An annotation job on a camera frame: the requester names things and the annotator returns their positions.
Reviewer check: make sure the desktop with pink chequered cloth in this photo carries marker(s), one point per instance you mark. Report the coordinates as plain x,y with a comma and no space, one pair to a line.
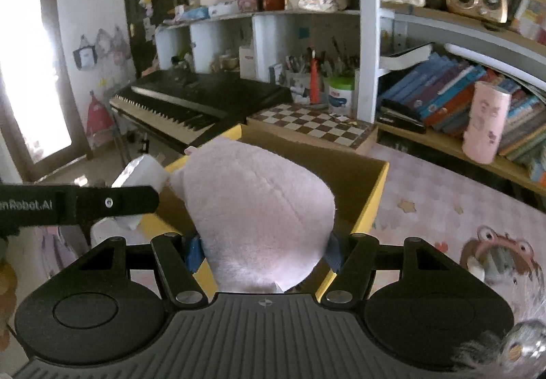
426,200

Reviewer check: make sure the wooden chessboard box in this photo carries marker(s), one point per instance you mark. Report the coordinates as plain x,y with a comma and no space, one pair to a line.
307,123

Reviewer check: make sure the pen holder with pens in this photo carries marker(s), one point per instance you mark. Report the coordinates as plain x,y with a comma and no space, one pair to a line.
298,76

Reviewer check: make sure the white wooden bookshelf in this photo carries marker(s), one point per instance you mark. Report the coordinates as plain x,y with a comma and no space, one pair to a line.
367,42

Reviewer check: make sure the stack of blue books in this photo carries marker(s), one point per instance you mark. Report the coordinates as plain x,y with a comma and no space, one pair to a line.
431,93

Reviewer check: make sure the yellow cardboard box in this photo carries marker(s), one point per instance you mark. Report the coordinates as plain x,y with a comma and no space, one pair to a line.
298,157

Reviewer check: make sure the white red-label box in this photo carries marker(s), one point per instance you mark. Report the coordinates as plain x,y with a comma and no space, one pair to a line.
247,62

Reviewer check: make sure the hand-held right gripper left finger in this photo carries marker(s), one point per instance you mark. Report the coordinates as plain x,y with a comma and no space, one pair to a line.
193,255

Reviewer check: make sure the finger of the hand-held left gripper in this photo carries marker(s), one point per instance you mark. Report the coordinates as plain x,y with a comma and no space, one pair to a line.
115,203

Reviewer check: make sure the pink cylindrical canister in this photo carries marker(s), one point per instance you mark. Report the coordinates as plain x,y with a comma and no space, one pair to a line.
486,123

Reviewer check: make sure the black electronic keyboard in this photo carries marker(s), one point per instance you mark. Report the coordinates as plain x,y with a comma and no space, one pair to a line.
204,93

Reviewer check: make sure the glass door wooden frame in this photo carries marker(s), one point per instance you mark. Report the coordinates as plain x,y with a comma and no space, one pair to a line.
34,72

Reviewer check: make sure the blue white tissue pack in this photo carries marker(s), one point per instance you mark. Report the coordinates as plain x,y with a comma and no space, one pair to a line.
192,13

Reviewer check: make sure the white green-lidded canister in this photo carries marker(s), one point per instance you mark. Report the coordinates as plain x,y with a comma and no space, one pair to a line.
340,99

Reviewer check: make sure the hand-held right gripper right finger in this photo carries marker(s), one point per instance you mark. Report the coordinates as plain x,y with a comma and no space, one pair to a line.
335,254

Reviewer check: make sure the row of colourful books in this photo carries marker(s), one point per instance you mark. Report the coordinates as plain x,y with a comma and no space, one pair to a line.
524,131

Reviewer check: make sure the grey furry toy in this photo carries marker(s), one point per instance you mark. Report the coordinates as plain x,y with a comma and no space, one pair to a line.
520,345

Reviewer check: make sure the pink plush pig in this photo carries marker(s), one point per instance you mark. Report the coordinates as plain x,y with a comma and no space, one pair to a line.
256,208

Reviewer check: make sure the white flat box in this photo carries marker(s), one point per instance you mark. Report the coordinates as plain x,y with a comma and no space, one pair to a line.
222,9

